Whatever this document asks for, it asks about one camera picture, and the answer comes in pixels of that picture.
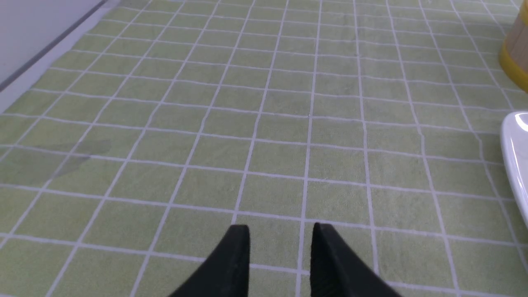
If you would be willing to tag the white square plate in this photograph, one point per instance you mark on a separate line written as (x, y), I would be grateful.
(514, 145)

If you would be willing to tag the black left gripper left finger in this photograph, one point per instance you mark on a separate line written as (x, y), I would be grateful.
(225, 272)

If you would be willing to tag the bamboo steamer basket yellow rim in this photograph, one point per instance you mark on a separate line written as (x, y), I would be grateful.
(513, 55)

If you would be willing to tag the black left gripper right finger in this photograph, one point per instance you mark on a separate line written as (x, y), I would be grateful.
(337, 271)

